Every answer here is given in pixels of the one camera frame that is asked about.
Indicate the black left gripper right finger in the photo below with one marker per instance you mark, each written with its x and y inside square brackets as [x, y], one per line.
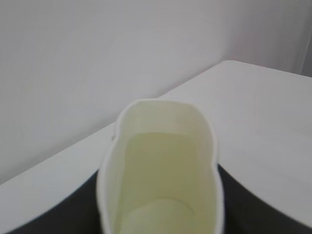
[245, 213]

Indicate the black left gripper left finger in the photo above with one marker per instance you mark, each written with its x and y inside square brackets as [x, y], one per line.
[35, 213]

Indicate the white paper cup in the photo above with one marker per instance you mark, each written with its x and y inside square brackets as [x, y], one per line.
[159, 174]

